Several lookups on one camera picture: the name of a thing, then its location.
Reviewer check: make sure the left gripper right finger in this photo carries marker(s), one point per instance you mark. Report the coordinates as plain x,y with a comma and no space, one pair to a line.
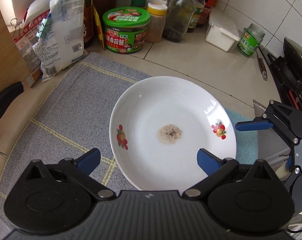
218,171

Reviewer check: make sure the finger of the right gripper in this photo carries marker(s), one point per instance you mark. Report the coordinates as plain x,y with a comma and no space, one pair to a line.
289,163
253,125

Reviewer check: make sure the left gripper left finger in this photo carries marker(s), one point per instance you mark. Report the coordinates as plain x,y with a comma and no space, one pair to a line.
78,170

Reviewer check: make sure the stained floral white plate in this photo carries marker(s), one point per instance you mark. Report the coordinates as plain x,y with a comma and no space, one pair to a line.
157,127

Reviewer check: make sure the grey teal checked towel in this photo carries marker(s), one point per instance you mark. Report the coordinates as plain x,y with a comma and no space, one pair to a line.
75,117

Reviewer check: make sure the small green label jar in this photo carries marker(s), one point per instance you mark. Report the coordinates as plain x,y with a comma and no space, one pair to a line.
250,40

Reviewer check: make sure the white seasoning box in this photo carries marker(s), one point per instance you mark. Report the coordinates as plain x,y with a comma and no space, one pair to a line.
222,31

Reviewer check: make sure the wooden cutting board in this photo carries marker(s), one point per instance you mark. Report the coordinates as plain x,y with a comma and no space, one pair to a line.
13,68

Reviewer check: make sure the white clipped food bag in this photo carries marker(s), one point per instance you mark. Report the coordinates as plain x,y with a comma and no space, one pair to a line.
60,37

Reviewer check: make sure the yellow lid spice jar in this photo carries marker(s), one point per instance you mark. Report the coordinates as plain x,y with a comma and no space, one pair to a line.
156,25

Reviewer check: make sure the clear glass oil bottle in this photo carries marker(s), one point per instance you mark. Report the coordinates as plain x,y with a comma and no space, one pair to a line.
178,18

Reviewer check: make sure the green lid sauce jar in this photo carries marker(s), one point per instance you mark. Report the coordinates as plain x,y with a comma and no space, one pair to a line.
125,29

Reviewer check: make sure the dark soy sauce bottle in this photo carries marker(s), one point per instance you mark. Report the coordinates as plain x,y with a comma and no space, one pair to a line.
88,31

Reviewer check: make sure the red white food bag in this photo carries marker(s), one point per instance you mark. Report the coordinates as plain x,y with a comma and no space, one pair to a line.
24,37

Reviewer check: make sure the steel cleaver black handle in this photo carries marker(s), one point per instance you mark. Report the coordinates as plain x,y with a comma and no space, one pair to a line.
8,95

